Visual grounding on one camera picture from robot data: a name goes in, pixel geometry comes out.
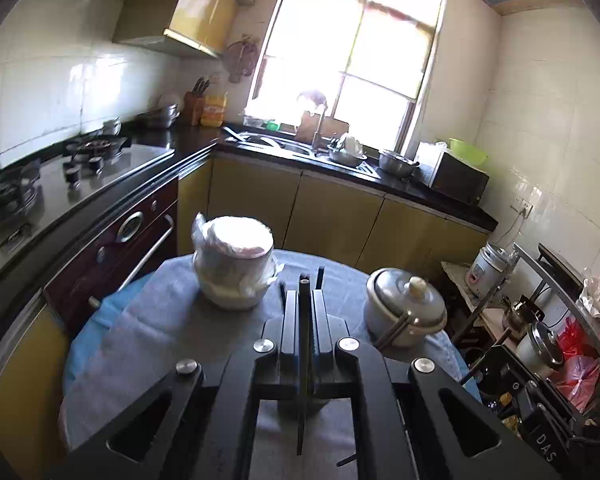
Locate steel sink faucet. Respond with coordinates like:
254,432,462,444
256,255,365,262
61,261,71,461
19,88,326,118
311,102,327,153

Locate steel bowls near stove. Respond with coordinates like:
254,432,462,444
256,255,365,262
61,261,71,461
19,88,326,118
136,104,180,130

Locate grey table cloth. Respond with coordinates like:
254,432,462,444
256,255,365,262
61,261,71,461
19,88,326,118
58,248,462,480

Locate kitchen window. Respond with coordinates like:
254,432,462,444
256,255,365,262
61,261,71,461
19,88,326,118
244,0,445,151

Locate yellow upper cabinet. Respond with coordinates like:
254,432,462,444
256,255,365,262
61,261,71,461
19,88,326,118
112,0,256,58

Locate steel kettle on rack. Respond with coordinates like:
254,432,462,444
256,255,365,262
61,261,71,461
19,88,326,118
516,321,565,378

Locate green plastic basin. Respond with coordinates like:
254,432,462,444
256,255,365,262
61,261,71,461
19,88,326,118
449,138,488,168

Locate metal storage rack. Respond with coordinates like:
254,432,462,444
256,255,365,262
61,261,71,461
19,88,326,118
452,244,600,476

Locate black microwave oven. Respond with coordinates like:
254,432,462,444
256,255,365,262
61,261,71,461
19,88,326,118
414,142,489,206

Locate wooden knife block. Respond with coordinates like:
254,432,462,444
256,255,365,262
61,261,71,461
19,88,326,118
181,77,210,126

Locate yellow oil bottle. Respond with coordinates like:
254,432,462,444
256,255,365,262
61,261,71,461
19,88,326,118
200,92,227,128

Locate gas stove top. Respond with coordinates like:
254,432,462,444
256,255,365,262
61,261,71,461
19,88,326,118
0,136,173,274

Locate plastic-wrapped white bowl stack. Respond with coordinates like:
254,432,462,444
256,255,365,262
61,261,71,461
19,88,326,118
192,214,284,311

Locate dish rack with dishes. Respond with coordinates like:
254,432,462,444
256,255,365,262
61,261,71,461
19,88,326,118
327,133,366,168

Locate steel bowl on counter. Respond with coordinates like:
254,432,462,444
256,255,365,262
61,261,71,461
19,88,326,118
378,150,419,179

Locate blue under cloth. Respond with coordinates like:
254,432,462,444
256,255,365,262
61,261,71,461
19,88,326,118
62,272,154,396

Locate dark red oven front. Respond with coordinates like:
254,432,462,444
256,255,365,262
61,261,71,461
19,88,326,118
43,178,178,339

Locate yellow lower cabinets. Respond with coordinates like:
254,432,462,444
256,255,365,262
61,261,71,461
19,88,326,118
0,151,496,479

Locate white rice cooker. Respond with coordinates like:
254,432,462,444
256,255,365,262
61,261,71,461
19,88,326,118
465,243,512,299

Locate red plastic bag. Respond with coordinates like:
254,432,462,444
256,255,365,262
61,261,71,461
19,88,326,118
552,318,600,413

